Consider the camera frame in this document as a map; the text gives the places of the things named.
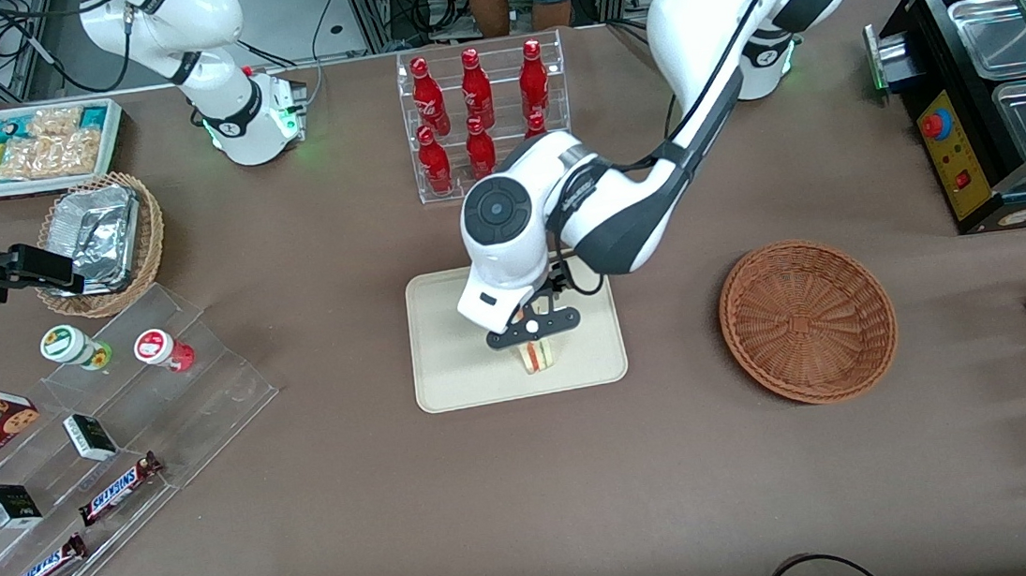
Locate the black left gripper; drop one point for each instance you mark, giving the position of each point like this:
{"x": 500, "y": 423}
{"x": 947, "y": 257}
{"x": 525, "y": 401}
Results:
{"x": 556, "y": 284}

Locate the triangular sandwich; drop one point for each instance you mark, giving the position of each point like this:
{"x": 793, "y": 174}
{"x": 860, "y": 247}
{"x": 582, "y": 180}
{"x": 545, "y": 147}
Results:
{"x": 538, "y": 357}

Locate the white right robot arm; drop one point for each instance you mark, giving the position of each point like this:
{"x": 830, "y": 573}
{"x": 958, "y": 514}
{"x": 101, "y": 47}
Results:
{"x": 204, "y": 17}

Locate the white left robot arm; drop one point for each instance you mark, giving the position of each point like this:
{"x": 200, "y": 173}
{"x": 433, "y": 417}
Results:
{"x": 702, "y": 6}

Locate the beige rectangular tray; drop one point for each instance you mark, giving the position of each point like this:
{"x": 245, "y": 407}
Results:
{"x": 455, "y": 369}

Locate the oval tan wicker basket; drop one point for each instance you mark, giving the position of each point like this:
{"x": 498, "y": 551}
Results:
{"x": 151, "y": 229}

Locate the round brown wicker basket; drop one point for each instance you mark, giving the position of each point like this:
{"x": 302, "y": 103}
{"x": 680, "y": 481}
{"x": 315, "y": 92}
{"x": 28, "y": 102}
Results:
{"x": 808, "y": 321}

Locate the green lid cup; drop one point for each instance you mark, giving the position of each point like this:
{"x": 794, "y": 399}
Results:
{"x": 67, "y": 345}

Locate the silver foil container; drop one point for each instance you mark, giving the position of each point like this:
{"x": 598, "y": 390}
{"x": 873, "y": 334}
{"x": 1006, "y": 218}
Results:
{"x": 98, "y": 234}

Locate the large clear cracker bag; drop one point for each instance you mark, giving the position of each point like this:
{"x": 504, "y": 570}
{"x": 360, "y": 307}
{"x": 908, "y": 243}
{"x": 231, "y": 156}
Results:
{"x": 53, "y": 155}

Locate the teal snack packet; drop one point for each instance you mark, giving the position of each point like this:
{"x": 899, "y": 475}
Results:
{"x": 8, "y": 130}

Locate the red lid cup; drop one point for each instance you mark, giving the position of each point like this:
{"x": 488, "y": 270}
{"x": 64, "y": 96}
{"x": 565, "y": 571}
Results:
{"x": 156, "y": 348}

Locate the small clear cracker bag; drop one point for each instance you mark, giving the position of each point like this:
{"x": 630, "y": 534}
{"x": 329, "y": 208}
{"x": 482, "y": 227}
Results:
{"x": 56, "y": 121}

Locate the small black box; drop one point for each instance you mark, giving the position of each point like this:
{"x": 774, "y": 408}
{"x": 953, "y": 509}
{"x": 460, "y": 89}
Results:
{"x": 12, "y": 506}
{"x": 90, "y": 437}

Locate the red cola bottle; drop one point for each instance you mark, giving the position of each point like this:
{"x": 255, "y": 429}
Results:
{"x": 476, "y": 92}
{"x": 434, "y": 166}
{"x": 534, "y": 84}
{"x": 429, "y": 98}
{"x": 481, "y": 150}
{"x": 536, "y": 126}

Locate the clear acrylic stepped display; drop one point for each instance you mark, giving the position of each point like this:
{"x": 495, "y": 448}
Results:
{"x": 203, "y": 393}

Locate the clear acrylic bottle rack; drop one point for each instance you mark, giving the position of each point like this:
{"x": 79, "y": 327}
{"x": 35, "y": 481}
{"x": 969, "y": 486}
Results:
{"x": 502, "y": 73}

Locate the black food warmer machine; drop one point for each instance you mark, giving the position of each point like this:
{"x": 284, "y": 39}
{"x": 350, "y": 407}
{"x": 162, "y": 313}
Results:
{"x": 953, "y": 161}

